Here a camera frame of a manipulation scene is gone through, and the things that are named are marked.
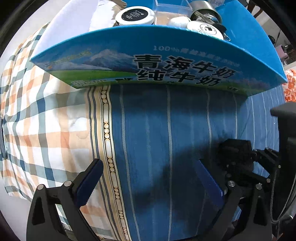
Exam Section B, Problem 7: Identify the clear plastic box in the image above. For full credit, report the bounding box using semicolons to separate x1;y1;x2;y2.
152;1;193;26

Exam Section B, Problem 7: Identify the steel cup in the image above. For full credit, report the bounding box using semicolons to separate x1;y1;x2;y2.
189;1;222;24

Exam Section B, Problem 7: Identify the orange floral cushion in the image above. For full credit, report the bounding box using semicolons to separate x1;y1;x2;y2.
283;69;296;102

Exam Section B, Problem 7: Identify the blue milk carton box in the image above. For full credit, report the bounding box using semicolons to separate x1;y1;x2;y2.
31;1;287;96

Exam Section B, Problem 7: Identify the black lid white jar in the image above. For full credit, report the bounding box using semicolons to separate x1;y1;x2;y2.
115;6;156;26

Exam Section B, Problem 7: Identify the white lid cream jar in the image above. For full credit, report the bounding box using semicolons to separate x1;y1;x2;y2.
187;21;224;40

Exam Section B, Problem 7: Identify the blue striped cloth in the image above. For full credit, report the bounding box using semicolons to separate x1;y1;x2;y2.
86;84;285;240

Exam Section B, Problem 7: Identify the pink suitcase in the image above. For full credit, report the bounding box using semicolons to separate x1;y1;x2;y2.
275;45;289;61

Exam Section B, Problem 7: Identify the white earbud case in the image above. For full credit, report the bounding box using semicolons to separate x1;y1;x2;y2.
167;16;191;29

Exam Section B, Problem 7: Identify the plaid quilt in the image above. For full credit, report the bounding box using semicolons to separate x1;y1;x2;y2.
1;27;122;240

